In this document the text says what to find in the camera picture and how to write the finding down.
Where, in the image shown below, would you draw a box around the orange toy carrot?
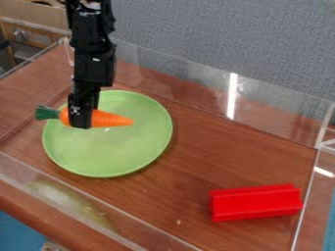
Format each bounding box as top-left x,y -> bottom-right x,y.
34,105 -> 133,128

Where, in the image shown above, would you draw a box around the wooden shelf with knob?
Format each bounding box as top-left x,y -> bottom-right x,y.
0,17 -> 69,79

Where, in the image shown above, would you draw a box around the red plastic block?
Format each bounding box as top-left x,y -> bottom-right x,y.
209,184 -> 302,222

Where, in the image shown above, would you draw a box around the clear acrylic enclosure wall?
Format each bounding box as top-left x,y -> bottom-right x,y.
0,43 -> 335,251

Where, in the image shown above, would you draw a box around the cardboard box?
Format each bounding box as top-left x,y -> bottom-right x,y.
0,0 -> 68,31

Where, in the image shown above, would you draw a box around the green plate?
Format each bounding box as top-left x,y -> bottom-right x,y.
41,90 -> 172,177

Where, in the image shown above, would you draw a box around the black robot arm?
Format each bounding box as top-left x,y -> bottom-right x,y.
65,0 -> 116,128

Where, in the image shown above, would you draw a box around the clear acrylic triangle bracket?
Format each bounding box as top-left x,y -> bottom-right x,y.
62,36 -> 74,68

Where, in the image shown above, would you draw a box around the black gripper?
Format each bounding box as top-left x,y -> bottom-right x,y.
68,42 -> 116,129

